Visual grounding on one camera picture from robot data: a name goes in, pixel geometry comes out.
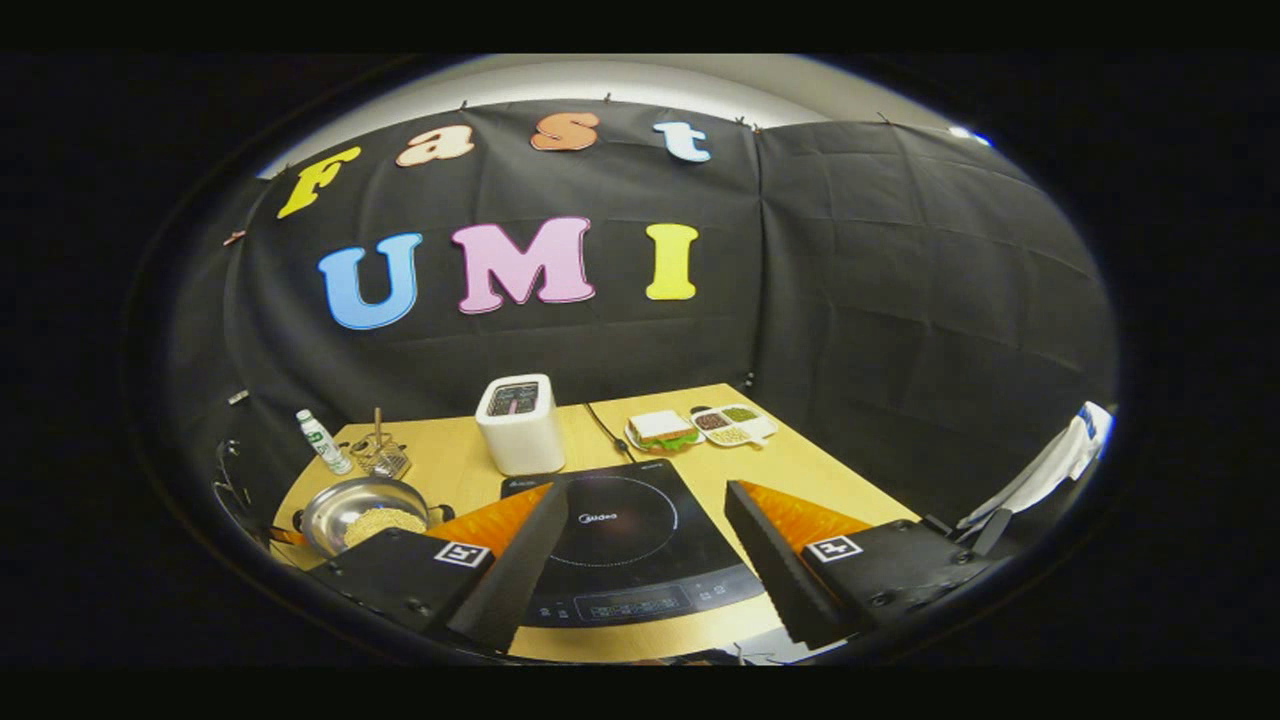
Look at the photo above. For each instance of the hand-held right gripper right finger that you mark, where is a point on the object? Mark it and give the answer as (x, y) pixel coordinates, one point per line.
(775, 570)

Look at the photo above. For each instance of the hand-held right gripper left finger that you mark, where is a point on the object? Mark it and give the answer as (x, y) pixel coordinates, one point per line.
(520, 570)

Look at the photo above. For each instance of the black induction cooktop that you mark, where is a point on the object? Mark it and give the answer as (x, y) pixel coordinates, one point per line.
(640, 540)

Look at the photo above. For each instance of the sandwich with lettuce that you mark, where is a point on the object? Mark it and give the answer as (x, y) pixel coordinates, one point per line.
(662, 428)

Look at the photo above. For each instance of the heap of yellow beans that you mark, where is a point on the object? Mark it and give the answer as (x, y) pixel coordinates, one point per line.
(385, 522)

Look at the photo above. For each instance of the wooden spoon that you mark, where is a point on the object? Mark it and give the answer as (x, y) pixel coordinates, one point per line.
(378, 425)

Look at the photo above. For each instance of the white plastic bottle green label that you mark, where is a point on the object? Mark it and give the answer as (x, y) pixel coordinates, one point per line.
(325, 445)

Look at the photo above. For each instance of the black backdrop cloth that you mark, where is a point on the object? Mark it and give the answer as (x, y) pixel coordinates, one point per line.
(560, 350)

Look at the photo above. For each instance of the white cloth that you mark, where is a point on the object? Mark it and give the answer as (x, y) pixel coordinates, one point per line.
(1060, 465)

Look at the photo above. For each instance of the white toaster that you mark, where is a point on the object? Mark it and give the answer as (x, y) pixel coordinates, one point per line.
(520, 440)

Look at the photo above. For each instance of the white divided dish with grains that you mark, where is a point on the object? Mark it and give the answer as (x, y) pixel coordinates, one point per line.
(735, 425)

